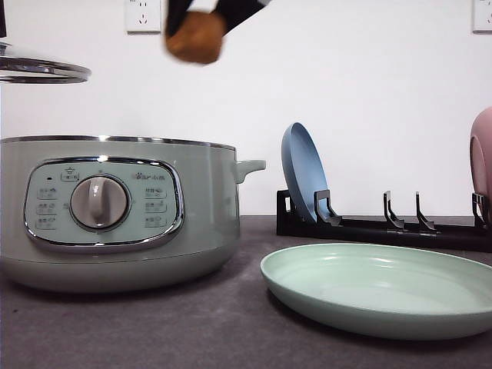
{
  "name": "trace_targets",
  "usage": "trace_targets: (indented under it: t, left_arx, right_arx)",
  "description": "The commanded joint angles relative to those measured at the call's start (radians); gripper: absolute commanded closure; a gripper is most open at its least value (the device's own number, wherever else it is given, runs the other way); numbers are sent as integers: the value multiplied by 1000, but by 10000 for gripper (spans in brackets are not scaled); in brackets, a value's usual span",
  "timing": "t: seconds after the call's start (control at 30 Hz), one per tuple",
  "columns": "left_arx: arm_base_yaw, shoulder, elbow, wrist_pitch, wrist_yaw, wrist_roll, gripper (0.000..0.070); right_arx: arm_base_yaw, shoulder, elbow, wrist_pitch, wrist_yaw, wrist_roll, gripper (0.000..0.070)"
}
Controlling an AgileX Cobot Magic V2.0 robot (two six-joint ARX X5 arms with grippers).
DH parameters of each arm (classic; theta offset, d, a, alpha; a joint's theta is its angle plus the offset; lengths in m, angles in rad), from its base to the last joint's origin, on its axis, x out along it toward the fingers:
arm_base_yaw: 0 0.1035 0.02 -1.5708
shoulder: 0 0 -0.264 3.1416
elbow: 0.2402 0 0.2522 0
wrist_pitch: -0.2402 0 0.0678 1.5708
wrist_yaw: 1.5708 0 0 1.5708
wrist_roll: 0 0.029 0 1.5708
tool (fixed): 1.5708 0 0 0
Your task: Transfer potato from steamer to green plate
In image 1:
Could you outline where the white wall socket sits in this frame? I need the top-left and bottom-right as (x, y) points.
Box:
(125, 0), (161, 35)
(467, 0), (492, 37)

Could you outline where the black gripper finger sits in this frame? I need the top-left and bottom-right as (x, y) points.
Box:
(216, 0), (265, 37)
(166, 0), (193, 38)

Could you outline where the green plate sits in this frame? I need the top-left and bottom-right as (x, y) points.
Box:
(260, 243), (492, 341)

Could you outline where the pink plate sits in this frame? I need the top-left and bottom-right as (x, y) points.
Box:
(470, 107), (492, 201)

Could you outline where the green electric steamer pot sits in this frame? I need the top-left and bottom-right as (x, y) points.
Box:
(0, 136), (266, 294)

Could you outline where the white wall socket left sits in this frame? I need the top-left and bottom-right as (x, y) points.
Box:
(125, 0), (161, 35)

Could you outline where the glass steamer lid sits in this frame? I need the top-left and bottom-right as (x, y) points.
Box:
(0, 42), (91, 84)

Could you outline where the white wall socket right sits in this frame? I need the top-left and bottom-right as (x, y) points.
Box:
(467, 0), (492, 37)

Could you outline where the blue plate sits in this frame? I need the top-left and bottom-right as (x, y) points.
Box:
(281, 122), (329, 220)

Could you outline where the brown potato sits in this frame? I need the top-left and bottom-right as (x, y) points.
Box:
(166, 11), (225, 63)

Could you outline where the black plate rack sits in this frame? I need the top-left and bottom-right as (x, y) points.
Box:
(277, 189), (492, 252)

